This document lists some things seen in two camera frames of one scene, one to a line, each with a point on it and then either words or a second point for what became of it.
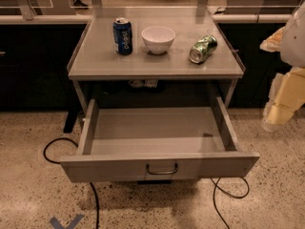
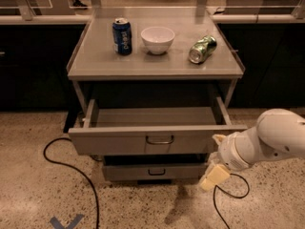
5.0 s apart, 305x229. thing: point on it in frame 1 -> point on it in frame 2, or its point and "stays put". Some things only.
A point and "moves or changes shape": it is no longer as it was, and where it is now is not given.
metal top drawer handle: x=162 y=173 -> x=164 y=142
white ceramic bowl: x=158 y=39 stays put
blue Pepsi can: x=122 y=33 stays put
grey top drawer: x=156 y=144 moves or changes shape
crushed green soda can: x=203 y=49 stays put
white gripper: x=294 y=43 -> x=233 y=153
